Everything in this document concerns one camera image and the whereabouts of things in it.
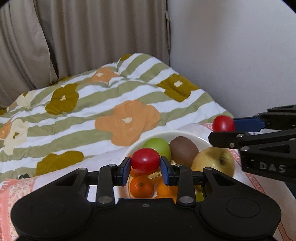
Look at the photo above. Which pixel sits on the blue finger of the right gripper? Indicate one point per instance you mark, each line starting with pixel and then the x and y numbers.
pixel 248 124

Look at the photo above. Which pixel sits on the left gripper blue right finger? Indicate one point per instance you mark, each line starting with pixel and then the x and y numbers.
pixel 180 176

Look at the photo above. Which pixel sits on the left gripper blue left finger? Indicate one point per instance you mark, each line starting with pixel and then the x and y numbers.
pixel 108 177

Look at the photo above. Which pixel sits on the small tangerine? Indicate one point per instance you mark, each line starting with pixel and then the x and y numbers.
pixel 141 187
pixel 134 173

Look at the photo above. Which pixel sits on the large orange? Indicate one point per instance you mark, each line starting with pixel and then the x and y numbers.
pixel 164 191

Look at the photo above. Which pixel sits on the brown kiwi fruit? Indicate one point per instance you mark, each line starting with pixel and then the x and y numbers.
pixel 183 151

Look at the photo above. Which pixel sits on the round green apple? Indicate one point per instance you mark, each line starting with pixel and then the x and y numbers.
pixel 160 145

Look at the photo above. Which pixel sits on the red cherry tomato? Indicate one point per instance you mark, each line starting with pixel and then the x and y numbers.
pixel 223 123
pixel 145 161

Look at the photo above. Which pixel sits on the large yellow apple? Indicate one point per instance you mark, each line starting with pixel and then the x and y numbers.
pixel 218 158

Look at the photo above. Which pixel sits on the small green apple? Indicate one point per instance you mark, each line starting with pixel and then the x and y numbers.
pixel 199 193

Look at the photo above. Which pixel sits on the green striped floral duvet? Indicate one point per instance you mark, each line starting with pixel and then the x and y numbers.
pixel 96 112

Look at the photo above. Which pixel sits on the beige curtain left panel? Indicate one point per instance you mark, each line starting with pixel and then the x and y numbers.
pixel 25 55

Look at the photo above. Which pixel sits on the beige curtain panel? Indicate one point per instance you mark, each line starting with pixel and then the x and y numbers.
pixel 25 55
pixel 84 35

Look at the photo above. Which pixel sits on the beige curtain right panel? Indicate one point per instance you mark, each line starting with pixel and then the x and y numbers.
pixel 84 35

